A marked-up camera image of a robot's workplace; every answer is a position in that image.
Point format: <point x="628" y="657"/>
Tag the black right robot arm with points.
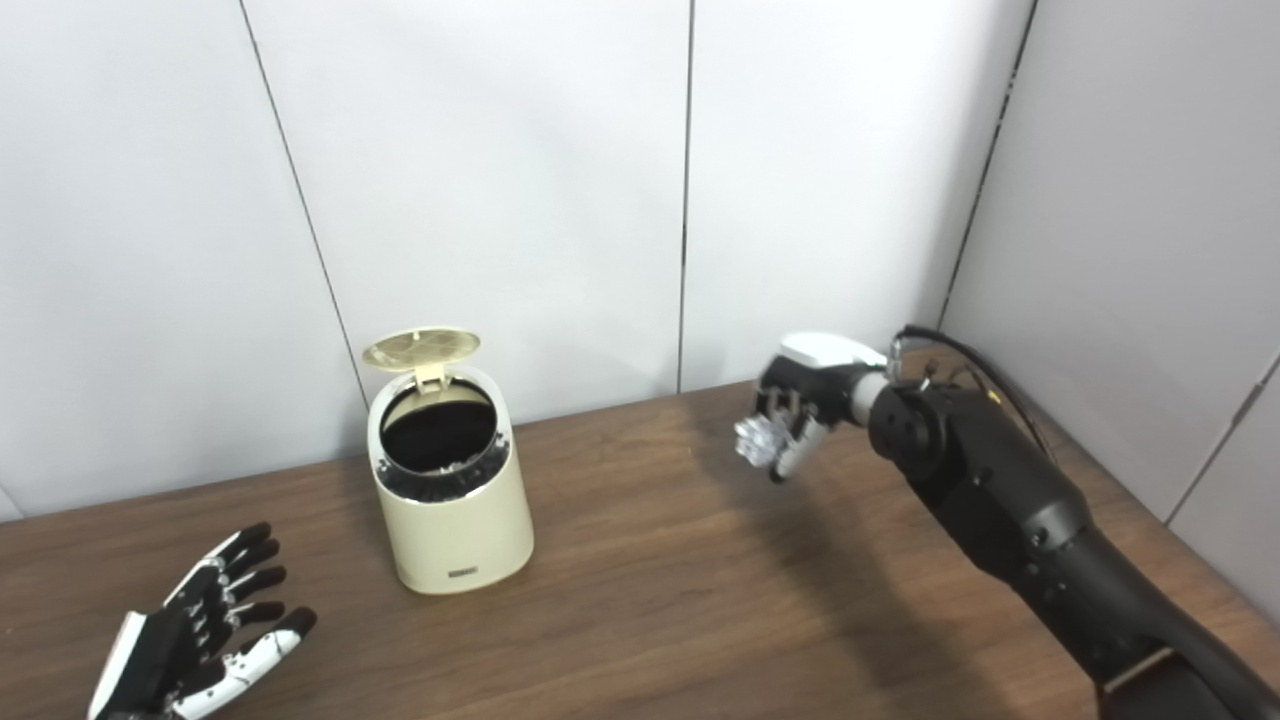
<point x="1010" y="500"/>

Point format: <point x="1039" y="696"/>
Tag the cream-colored bin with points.
<point x="455" y="540"/>

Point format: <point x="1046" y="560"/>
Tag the silvery paper ball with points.
<point x="758" y="438"/>

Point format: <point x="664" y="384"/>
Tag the white and black left hand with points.
<point x="160" y="650"/>

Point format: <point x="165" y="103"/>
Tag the white and black right hand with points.
<point x="815" y="385"/>

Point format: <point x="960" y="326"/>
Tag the round cream bin lid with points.
<point x="420" y="347"/>

